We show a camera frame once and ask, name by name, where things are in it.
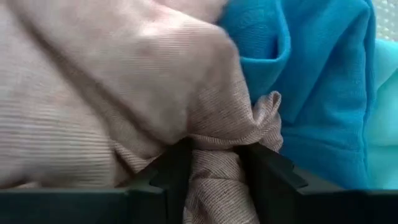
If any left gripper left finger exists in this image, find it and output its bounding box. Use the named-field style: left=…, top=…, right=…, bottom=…
left=0, top=138, right=194, bottom=224

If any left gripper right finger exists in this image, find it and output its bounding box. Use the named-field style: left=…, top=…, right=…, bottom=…
left=239, top=142, right=398, bottom=224

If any teal shirt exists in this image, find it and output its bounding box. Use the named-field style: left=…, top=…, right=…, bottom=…
left=365, top=37, right=398, bottom=190

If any bright blue shirt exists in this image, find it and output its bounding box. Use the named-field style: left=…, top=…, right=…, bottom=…
left=216, top=0, right=377, bottom=190

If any pink woven cloth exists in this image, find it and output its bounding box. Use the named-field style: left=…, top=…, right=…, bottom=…
left=0, top=0, right=284, bottom=224

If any white perforated plastic basket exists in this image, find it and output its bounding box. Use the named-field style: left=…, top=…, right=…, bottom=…
left=371, top=0, right=398, bottom=43

